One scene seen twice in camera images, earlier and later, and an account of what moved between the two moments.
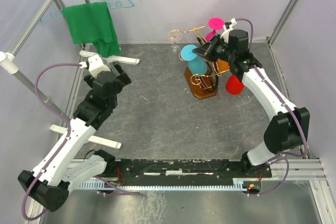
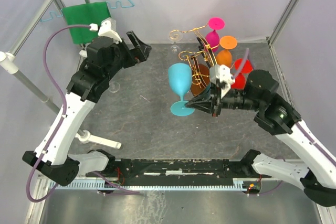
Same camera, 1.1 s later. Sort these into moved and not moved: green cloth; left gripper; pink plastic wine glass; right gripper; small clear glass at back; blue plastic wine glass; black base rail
Moved: left gripper; right gripper; blue plastic wine glass
Not moved: small clear glass at back; pink plastic wine glass; green cloth; black base rail
